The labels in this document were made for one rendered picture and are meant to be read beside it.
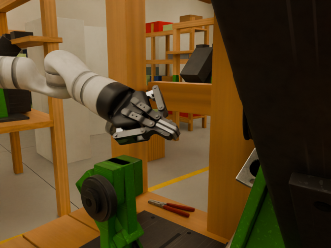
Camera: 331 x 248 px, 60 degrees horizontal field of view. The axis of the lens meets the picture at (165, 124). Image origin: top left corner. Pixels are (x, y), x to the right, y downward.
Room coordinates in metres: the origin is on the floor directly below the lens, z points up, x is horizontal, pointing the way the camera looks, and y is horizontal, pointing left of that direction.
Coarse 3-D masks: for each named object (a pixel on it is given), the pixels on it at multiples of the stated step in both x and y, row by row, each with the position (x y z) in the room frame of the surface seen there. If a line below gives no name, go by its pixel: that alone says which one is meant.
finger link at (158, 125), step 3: (159, 123) 0.46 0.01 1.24; (159, 126) 0.45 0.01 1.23; (162, 126) 0.45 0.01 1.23; (165, 126) 0.45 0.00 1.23; (165, 129) 0.45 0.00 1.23; (168, 129) 0.45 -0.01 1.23; (171, 129) 0.44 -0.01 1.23; (168, 132) 0.44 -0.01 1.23; (171, 132) 0.44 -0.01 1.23; (174, 132) 0.44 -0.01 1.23; (171, 135) 0.45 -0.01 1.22; (174, 135) 0.44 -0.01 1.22; (177, 135) 0.45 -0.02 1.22; (174, 138) 0.45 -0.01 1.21
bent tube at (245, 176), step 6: (252, 156) 0.36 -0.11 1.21; (246, 162) 0.35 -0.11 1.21; (252, 162) 0.36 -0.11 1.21; (258, 162) 0.36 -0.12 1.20; (246, 168) 0.35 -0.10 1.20; (252, 168) 0.37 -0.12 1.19; (258, 168) 0.37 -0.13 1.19; (240, 174) 0.35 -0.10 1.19; (246, 174) 0.34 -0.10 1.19; (252, 174) 0.38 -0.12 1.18; (240, 180) 0.34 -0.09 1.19; (246, 180) 0.34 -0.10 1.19; (252, 180) 0.35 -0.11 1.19; (228, 246) 0.40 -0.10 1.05
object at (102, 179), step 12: (84, 180) 0.44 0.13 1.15; (96, 180) 0.42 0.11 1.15; (84, 192) 0.42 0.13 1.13; (96, 192) 0.41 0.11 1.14; (108, 192) 0.41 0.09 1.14; (84, 204) 0.42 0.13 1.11; (96, 204) 0.40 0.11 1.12; (108, 204) 0.40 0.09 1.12; (96, 216) 0.42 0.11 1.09; (108, 216) 0.40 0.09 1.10
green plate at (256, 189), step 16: (256, 176) 0.26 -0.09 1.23; (256, 192) 0.26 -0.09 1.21; (256, 208) 0.26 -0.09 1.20; (272, 208) 0.26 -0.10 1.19; (240, 224) 0.26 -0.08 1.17; (256, 224) 0.27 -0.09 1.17; (272, 224) 0.26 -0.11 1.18; (240, 240) 0.26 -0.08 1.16; (256, 240) 0.27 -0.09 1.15; (272, 240) 0.26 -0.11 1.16
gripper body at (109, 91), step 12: (108, 84) 0.52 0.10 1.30; (120, 84) 0.53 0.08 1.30; (108, 96) 0.50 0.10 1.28; (120, 96) 0.51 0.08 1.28; (132, 96) 0.52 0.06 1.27; (144, 96) 0.51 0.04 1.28; (108, 108) 0.50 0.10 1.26; (120, 108) 0.51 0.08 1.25; (132, 108) 0.50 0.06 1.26; (108, 120) 0.51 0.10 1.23; (120, 120) 0.49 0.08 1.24; (132, 120) 0.48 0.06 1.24
